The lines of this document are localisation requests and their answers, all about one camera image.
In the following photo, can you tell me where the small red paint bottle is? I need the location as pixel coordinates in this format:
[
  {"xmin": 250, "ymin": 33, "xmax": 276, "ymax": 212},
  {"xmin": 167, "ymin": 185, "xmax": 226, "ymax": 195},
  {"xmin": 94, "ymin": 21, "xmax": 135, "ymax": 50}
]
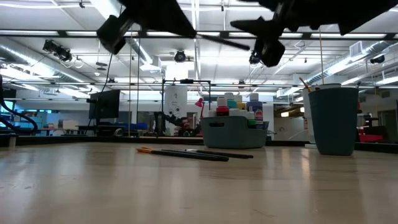
[{"xmin": 216, "ymin": 96, "xmax": 230, "ymax": 117}]

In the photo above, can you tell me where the black corrugated hose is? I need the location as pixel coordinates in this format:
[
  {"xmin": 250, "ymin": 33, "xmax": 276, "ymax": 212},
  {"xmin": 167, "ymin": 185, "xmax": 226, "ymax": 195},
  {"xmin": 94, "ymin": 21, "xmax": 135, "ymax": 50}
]
[{"xmin": 0, "ymin": 74, "xmax": 39, "ymax": 136}]

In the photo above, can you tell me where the large turquoise paint bottle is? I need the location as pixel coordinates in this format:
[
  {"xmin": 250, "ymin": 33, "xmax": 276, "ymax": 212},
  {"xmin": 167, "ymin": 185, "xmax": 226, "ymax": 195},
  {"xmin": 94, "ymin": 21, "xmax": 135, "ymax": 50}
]
[{"xmin": 224, "ymin": 92, "xmax": 238, "ymax": 110}]

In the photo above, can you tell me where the large yellow paint bottle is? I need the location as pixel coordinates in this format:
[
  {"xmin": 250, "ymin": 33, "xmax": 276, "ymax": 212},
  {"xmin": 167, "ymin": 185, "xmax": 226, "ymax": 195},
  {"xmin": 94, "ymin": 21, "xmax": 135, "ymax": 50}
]
[{"xmin": 233, "ymin": 95, "xmax": 247, "ymax": 111}]

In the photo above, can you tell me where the dark teal plastic cup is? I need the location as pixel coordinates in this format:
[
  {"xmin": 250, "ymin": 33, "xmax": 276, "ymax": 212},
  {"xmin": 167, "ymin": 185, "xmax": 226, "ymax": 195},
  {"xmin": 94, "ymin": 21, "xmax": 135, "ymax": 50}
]
[{"xmin": 308, "ymin": 86, "xmax": 360, "ymax": 156}]

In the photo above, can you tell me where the black overhead camera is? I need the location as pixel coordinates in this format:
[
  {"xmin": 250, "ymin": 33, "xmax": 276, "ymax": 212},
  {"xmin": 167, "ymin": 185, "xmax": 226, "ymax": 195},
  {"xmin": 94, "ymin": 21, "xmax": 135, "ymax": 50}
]
[{"xmin": 173, "ymin": 49, "xmax": 187, "ymax": 63}]

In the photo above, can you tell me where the black background station frame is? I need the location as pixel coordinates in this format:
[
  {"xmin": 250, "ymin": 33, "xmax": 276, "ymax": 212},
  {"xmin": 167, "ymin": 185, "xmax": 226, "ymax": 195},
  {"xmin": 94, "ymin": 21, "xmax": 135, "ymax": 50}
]
[{"xmin": 160, "ymin": 78, "xmax": 213, "ymax": 138}]

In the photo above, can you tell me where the black ceiling fixture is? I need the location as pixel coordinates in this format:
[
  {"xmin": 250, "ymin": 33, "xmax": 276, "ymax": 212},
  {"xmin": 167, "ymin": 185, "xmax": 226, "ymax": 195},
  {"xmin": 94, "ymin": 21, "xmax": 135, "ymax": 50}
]
[
  {"xmin": 369, "ymin": 54, "xmax": 386, "ymax": 65},
  {"xmin": 42, "ymin": 39, "xmax": 73, "ymax": 63}
]

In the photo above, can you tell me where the red desk lamp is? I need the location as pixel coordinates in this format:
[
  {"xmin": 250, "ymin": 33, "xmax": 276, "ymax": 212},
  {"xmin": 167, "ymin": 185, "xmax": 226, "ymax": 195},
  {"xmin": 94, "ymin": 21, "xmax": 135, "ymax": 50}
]
[{"xmin": 194, "ymin": 97, "xmax": 206, "ymax": 119}]

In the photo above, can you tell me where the black paintbrush orange ferrule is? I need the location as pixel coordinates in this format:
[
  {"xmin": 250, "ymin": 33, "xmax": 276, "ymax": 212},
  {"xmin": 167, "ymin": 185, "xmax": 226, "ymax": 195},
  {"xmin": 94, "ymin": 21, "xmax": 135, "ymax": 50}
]
[{"xmin": 136, "ymin": 146, "xmax": 230, "ymax": 162}]

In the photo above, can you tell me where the long black cable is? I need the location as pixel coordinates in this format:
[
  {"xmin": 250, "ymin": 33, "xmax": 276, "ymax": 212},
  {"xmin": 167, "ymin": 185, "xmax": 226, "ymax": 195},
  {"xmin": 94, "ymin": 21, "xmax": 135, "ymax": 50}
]
[{"xmin": 84, "ymin": 51, "xmax": 114, "ymax": 133}]

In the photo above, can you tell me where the small green paint bottle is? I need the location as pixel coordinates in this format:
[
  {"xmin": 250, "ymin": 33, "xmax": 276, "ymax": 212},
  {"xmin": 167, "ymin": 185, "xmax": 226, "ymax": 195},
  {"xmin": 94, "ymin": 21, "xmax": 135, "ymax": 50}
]
[{"xmin": 247, "ymin": 111, "xmax": 257, "ymax": 129}]

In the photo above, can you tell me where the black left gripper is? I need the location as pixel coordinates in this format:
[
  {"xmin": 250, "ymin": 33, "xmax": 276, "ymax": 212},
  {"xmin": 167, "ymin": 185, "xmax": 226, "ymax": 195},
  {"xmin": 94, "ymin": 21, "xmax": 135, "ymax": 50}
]
[{"xmin": 96, "ymin": 0, "xmax": 197, "ymax": 55}]

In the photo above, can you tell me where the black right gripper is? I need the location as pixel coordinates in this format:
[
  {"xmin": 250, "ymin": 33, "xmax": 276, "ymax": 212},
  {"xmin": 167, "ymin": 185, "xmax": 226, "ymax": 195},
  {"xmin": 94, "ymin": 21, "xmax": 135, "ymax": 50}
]
[{"xmin": 229, "ymin": 0, "xmax": 315, "ymax": 68}]

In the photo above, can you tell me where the person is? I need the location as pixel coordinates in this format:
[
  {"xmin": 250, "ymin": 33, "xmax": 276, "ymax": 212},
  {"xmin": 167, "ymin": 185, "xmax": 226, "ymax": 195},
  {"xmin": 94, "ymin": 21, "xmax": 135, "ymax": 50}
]
[{"xmin": 178, "ymin": 116, "xmax": 200, "ymax": 138}]

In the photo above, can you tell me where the large blue paint bottle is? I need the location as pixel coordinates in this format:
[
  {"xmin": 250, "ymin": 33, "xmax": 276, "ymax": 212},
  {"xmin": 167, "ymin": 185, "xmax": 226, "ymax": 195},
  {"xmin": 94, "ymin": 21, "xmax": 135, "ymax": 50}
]
[{"xmin": 247, "ymin": 92, "xmax": 264, "ymax": 130}]

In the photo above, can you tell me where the red chair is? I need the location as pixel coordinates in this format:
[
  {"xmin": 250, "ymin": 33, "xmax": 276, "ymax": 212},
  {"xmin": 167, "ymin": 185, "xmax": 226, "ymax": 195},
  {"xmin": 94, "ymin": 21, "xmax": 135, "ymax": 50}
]
[{"xmin": 356, "ymin": 102, "xmax": 385, "ymax": 144}]

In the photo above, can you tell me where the yellow hanging cable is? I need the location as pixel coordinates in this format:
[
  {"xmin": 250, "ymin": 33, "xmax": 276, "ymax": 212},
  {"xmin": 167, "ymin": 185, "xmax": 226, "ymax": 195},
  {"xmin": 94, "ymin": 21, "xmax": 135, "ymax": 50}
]
[{"xmin": 128, "ymin": 37, "xmax": 132, "ymax": 138}]

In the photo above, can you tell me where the black monitor on stand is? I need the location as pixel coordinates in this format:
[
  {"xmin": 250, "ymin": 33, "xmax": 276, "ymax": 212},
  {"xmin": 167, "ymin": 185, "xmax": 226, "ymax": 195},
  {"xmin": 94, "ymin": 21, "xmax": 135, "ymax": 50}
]
[{"xmin": 88, "ymin": 89, "xmax": 121, "ymax": 135}]

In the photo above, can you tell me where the grey-teal plastic caddy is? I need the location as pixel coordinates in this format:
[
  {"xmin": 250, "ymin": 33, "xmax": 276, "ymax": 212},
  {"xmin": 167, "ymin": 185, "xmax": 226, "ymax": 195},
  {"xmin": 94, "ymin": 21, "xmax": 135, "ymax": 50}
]
[{"xmin": 200, "ymin": 115, "xmax": 269, "ymax": 149}]

